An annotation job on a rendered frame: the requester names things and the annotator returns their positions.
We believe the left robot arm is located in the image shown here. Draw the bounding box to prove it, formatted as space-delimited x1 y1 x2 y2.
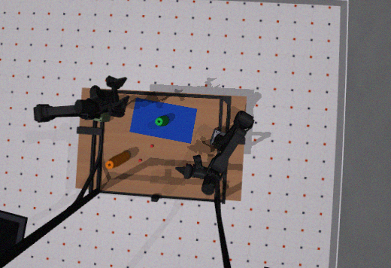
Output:
33 85 108 122

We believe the blue rectangular mat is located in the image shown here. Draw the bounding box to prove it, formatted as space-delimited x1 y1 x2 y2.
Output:
130 98 197 143

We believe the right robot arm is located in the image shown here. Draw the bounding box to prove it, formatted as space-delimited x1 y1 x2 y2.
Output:
193 111 254 195

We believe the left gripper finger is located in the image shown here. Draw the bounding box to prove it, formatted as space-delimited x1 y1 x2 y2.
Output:
109 77 127 87
111 96 129 112

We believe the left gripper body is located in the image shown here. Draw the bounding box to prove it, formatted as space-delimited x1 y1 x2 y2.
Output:
101 76 125 117

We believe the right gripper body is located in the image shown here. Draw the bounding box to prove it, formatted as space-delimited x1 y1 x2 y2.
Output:
184 164 207 179

